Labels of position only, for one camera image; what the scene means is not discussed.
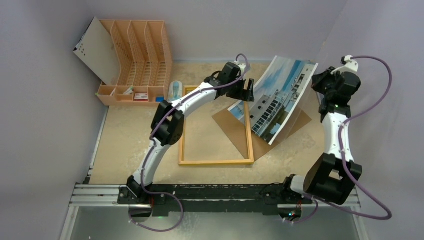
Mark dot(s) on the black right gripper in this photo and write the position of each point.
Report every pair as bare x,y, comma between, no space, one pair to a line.
321,79

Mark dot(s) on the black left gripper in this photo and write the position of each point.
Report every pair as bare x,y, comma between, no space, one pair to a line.
244,95

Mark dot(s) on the building and sky photo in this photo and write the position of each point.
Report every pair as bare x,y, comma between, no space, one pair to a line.
276,95

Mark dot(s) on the clear frame glass pane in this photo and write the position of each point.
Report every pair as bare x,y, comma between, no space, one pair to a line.
294,120

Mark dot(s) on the brown frame backing board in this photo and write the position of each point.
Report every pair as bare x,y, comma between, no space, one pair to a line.
236,132

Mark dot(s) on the yellow wooden picture frame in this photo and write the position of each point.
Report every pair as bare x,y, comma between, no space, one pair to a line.
204,144

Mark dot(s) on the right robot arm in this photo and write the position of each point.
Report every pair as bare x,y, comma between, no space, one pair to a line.
332,177

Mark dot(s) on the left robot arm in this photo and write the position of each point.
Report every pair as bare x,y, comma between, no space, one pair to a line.
168,123

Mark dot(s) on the orange plastic desk organizer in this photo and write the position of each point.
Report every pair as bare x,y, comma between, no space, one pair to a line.
146,62

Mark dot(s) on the red white small box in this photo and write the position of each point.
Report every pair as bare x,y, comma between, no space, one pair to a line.
141,97

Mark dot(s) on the green white pen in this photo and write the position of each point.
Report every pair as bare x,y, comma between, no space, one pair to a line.
129,91

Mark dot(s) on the white perforated paper sheet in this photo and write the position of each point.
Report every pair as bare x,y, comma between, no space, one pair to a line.
97,51

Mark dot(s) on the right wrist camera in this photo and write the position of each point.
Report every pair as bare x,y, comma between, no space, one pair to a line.
349,64

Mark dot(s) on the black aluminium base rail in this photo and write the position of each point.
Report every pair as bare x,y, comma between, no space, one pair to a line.
272,199

